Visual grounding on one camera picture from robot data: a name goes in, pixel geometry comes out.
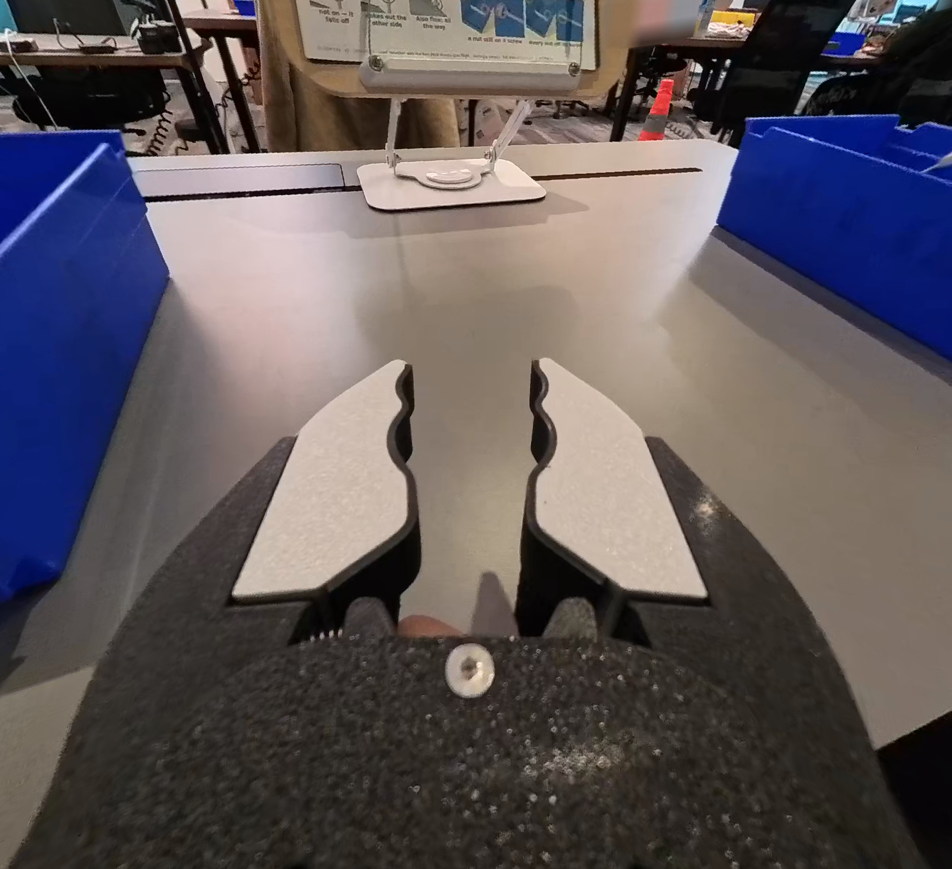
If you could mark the orange traffic cone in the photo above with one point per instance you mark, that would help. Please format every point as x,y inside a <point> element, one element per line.
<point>658,110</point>

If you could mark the black mesh office chair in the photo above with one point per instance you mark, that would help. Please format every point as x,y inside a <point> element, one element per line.
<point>788,29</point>

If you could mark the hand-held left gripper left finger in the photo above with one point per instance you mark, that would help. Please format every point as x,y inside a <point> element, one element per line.
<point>327,504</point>

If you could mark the wooden table black legs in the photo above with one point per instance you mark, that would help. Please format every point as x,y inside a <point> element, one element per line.
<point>669,51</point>

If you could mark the wooden side table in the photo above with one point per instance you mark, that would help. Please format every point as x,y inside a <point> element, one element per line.
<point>74,58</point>

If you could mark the blue plastic bin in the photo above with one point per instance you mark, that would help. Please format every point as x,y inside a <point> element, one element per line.
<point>833,237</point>
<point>74,363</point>

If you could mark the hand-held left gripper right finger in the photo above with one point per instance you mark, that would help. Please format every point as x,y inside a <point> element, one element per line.
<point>610,504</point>

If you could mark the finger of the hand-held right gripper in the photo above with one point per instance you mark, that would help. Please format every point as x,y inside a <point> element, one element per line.
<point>941,165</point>

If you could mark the white document stand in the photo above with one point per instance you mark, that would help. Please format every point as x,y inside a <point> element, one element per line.
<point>513,189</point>

